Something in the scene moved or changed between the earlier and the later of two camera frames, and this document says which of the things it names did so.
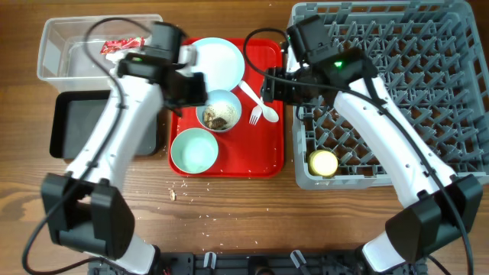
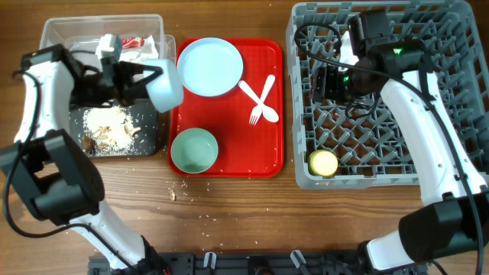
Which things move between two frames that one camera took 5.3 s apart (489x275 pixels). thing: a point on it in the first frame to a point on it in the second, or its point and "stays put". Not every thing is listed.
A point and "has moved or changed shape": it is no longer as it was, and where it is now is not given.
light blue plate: [221, 61] stays put
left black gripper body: [192, 91] to [101, 87]
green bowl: [194, 150] stays put
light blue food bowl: [221, 113] has moved or changed shape
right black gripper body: [289, 87] to [337, 85]
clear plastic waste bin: [69, 54] stays put
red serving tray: [254, 147] stays put
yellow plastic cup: [322, 163] stays put
